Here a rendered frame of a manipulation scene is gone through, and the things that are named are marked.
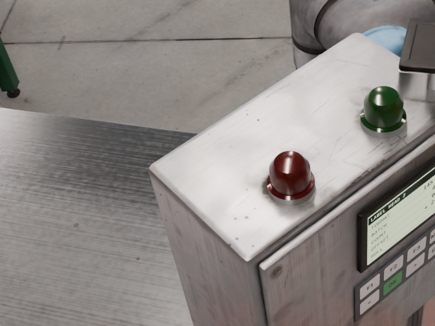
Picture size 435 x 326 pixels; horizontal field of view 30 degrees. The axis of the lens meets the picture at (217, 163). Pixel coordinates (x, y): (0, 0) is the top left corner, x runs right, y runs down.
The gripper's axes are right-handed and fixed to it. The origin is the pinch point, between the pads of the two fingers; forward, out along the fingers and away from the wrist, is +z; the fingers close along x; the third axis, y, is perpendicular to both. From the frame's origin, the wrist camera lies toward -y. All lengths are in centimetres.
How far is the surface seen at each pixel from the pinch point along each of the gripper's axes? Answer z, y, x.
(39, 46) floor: 91, -95, 148
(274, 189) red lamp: -57, -2, -52
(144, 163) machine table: 8.5, -28.0, 10.7
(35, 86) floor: 91, -93, 127
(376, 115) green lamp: -57, 3, -48
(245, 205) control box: -56, -4, -52
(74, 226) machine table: 8.5, -38.3, -1.7
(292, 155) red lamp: -58, -1, -51
